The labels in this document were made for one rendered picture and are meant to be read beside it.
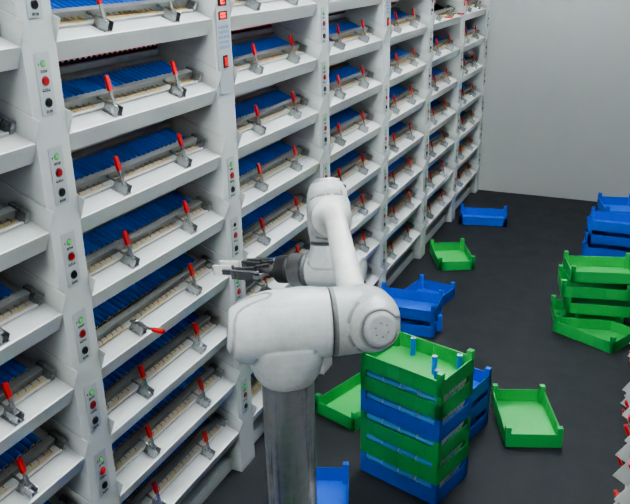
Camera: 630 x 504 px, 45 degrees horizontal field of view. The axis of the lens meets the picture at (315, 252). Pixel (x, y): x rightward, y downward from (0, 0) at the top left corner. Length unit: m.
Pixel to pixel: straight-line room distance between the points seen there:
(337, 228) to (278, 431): 0.52
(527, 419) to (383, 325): 1.73
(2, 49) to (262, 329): 0.72
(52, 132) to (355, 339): 0.76
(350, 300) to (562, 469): 1.57
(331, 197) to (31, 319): 0.75
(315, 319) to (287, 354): 0.08
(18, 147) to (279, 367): 0.67
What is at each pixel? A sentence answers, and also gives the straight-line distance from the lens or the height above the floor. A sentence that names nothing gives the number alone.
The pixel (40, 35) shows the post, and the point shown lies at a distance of 1.64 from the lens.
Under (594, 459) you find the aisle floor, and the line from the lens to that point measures 2.88.
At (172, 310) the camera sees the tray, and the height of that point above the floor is 0.74.
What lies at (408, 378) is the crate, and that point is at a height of 0.43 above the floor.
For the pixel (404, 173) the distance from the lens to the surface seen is 4.05.
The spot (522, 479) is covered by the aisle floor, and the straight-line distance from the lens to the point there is 2.72.
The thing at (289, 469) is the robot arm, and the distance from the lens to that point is 1.53.
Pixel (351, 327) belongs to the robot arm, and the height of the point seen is 1.03.
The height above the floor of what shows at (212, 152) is 1.12.
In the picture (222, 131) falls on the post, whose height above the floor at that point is 1.18.
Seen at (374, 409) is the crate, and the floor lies 0.26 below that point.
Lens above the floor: 1.64
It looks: 21 degrees down
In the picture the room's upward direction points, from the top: 1 degrees counter-clockwise
